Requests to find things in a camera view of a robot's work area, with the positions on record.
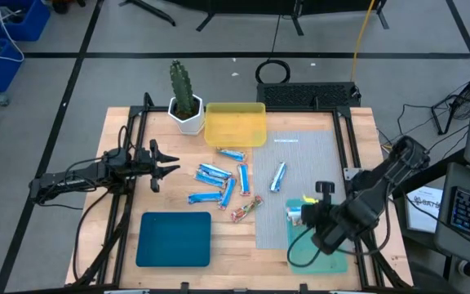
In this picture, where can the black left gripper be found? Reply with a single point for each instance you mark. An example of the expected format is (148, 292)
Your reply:
(145, 163)

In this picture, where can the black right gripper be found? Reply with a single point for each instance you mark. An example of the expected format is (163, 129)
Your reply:
(326, 216)

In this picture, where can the red green wrapper granola bar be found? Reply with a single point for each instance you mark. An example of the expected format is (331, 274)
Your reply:
(246, 208)

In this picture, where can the dark blue plastic bin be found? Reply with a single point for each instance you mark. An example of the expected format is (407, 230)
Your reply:
(174, 241)

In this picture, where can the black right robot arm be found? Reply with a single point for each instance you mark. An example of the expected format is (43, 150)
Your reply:
(382, 179)

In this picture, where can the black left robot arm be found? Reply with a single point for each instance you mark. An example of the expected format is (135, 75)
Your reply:
(76, 177)

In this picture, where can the white hexagonal plant pot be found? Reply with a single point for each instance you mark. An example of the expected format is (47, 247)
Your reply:
(186, 126)

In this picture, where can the teal translucent plastic bin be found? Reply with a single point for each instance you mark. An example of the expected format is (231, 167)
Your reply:
(325, 263)

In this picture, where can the grey woven mat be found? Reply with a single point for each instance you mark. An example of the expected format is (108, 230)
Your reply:
(300, 163)

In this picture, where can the yellow translucent plastic bin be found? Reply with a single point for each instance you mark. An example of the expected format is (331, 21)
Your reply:
(235, 130)

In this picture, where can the green cactus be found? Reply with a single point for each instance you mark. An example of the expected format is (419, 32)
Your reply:
(181, 85)

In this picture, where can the white paper sheet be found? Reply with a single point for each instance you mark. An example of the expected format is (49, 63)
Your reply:
(422, 216)

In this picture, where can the black perforated computer case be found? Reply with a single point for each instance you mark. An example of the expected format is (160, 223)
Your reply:
(308, 94)

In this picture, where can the black stand leg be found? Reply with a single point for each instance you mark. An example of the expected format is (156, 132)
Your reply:
(149, 11)

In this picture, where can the grey desk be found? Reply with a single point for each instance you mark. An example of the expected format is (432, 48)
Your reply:
(463, 175)

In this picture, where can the black partition screen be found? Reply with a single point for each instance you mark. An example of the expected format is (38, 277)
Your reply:
(259, 5)

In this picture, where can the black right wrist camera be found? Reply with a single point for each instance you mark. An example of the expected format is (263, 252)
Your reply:
(326, 243)

